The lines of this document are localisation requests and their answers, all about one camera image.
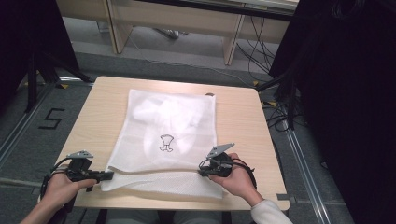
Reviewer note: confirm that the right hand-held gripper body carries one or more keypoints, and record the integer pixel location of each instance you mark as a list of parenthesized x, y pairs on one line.
[(219, 163)]

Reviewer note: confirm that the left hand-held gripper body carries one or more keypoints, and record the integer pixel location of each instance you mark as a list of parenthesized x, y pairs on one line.
[(79, 168)]

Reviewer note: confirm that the white mesh laundry bag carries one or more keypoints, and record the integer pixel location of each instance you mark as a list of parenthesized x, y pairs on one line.
[(165, 155)]

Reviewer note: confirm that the person's right hand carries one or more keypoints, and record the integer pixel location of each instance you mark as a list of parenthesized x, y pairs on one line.
[(238, 183)]

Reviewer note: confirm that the person's left hand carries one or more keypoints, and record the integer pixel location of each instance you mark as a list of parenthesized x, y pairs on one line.
[(62, 189)]

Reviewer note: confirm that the white garment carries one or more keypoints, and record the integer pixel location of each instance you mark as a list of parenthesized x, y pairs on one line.
[(168, 113)]

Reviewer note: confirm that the grey tape strip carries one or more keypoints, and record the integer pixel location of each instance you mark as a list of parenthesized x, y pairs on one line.
[(284, 197)]

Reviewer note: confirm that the yellow floor tape piece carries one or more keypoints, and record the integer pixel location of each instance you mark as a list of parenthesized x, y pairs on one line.
[(255, 83), (64, 86)]

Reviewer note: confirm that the black tripod stand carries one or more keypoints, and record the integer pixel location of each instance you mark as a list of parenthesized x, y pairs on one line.
[(31, 84), (291, 102)]

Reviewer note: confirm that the grey power strip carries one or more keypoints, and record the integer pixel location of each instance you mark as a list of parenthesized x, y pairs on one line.
[(169, 33)]

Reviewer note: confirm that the black curtain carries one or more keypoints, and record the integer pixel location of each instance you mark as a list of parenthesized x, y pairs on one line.
[(348, 93), (28, 34)]

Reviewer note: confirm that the light wooden desk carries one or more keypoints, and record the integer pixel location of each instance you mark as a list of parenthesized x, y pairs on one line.
[(174, 18)]

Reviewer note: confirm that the metal floor rail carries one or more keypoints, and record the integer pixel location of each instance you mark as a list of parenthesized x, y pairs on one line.
[(303, 174), (21, 124)]

